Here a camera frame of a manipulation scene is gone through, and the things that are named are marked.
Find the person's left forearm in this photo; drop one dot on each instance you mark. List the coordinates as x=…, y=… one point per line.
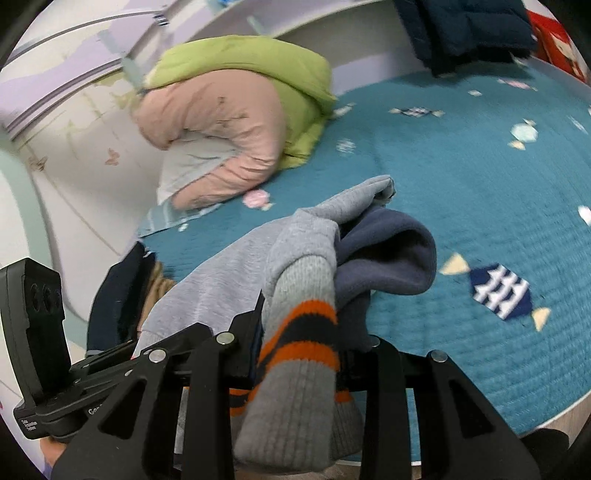
x=51, y=452

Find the folded navy clothing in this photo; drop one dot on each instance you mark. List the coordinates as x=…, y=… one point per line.
x=120, y=295

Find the blue striped pillow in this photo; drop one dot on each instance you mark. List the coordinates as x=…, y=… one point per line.
x=159, y=219

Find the white wardrobe with butterfly print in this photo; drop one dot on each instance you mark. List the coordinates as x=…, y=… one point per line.
x=92, y=152

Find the teal quilted bed sheet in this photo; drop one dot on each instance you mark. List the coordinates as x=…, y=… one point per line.
x=461, y=184

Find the white pillow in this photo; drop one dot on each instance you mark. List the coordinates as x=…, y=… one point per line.
x=194, y=166

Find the red cartoon bag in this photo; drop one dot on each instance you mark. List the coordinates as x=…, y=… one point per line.
x=563, y=46

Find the yellow and navy puffer jacket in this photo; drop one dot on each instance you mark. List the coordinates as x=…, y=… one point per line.
x=461, y=27

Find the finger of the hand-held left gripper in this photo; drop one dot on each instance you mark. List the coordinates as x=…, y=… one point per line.
x=101, y=364

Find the green quilt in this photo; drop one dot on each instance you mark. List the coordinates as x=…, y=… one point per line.
x=258, y=60

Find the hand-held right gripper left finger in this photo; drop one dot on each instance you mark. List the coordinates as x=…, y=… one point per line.
x=240, y=337

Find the grey jacket with navy sleeves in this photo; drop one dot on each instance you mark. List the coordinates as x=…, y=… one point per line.
x=300, y=286

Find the pink quilt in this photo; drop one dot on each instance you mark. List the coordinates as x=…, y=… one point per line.
x=221, y=120

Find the small dark hanging tag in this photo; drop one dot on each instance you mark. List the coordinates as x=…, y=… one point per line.
x=160, y=20

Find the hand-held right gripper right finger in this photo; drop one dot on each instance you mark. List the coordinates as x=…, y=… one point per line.
x=383, y=364

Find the folded beige clothing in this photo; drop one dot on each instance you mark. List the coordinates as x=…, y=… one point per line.
x=159, y=290

